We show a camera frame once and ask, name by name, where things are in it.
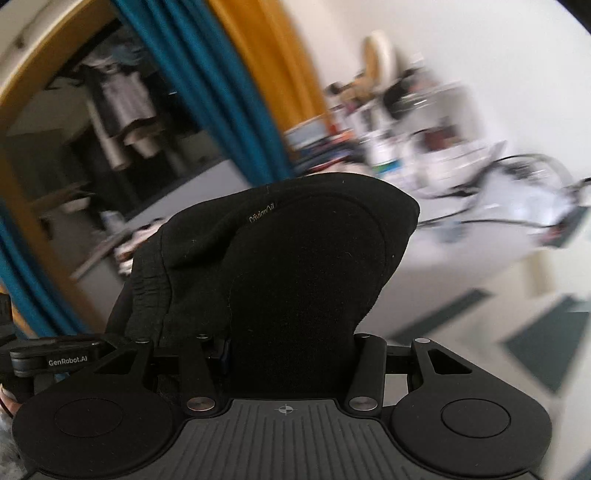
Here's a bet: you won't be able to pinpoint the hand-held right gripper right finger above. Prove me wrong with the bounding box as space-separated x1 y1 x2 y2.
348 333 474 411

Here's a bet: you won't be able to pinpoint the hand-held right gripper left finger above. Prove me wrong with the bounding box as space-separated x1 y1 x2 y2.
95 335 232 414

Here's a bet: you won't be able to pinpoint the black pants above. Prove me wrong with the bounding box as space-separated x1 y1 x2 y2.
105 172 421 400

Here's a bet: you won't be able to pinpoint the person's left hand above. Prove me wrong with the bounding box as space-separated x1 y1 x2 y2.
0 385 21 416

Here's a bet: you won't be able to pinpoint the geometric patterned table mat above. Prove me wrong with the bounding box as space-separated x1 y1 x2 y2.
369 249 591 402

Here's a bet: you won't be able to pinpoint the hanging grey garment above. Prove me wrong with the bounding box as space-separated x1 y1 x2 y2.
76 48 160 169

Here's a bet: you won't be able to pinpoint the teal curtain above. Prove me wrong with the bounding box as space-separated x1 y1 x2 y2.
0 0 296 337

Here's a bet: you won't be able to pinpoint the white round object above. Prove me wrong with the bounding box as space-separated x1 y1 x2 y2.
362 34 398 93

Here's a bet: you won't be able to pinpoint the yellow curtain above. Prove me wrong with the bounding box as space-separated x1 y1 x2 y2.
205 0 331 134

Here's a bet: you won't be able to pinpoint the black cable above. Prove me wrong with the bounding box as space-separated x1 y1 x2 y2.
416 152 591 232

